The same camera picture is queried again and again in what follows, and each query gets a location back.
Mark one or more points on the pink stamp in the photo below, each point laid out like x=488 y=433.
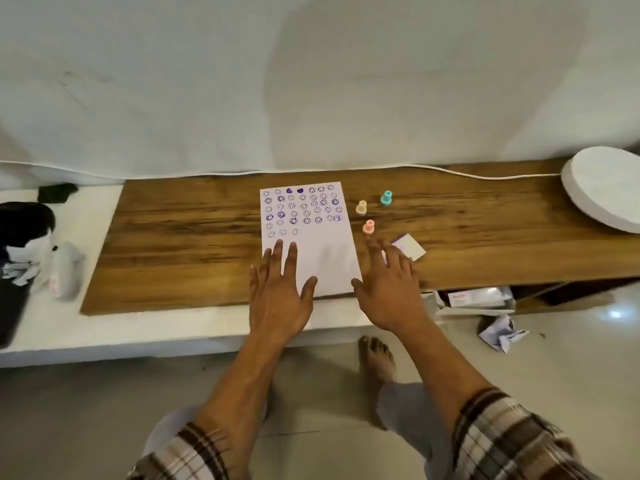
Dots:
x=369 y=227

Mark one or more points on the wooden board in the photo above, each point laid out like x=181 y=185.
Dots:
x=175 y=234

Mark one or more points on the white ink pad lid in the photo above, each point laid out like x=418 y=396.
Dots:
x=411 y=246

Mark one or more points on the person's left forearm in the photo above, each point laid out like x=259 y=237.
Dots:
x=240 y=384

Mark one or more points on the white plastic bag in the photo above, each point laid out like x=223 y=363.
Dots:
x=65 y=269

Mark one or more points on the white round foam disc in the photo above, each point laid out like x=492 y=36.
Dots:
x=605 y=184

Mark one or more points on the cream stamp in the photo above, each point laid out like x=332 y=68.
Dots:
x=361 y=207

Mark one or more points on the white cardboard box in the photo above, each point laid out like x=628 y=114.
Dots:
x=480 y=297

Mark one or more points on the white backdrop cloth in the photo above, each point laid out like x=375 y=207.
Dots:
x=200 y=69

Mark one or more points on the crumpled white paper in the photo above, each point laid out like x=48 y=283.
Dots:
x=500 y=334

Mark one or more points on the person's bare foot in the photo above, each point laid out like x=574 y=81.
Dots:
x=377 y=364

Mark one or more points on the grey trousers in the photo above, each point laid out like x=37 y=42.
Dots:
x=415 y=419

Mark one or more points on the white paper scraps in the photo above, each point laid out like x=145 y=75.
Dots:
x=22 y=272

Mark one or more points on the white low bench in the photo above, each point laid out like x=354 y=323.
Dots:
x=50 y=324

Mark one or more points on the dark green object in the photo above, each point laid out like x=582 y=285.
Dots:
x=57 y=193

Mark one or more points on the black bag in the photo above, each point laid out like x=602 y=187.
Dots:
x=20 y=224

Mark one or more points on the person's left hand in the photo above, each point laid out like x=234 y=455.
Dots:
x=277 y=299

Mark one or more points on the teal stamp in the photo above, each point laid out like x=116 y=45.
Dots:
x=386 y=198

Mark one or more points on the person's right hand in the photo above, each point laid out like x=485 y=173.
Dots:
x=395 y=294

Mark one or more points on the plaid shirt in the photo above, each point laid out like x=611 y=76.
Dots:
x=500 y=444

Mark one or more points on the person's right forearm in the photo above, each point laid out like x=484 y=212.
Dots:
x=440 y=369

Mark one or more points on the white stamped paper sheet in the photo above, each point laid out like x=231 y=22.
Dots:
x=320 y=244

